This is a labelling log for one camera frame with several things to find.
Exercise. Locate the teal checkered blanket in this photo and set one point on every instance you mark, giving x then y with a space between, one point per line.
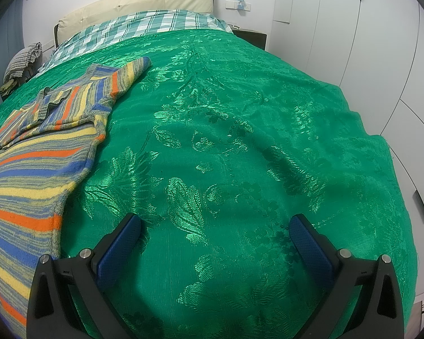
145 24

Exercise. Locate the grey checked cloth pile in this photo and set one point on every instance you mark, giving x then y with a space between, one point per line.
23 58

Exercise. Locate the dark bedside table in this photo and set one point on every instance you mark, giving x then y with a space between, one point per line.
252 37

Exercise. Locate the green floral bedspread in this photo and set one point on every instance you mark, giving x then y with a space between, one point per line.
233 148

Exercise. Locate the olive green cloth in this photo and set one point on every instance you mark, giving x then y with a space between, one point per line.
9 86

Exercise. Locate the striped knit sweater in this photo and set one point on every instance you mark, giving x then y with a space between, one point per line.
31 169

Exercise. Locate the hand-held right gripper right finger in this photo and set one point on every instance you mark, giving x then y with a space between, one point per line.
312 247

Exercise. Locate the small blue plug-in device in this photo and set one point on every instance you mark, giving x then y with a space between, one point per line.
240 1

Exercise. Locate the white wardrobe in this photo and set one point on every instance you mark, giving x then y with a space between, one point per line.
367 42

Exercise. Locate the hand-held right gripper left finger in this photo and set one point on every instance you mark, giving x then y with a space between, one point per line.
118 247

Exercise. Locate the white wall socket strip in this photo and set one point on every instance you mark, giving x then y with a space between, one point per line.
230 4

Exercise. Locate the beige padded headboard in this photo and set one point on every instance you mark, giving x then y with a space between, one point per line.
137 3

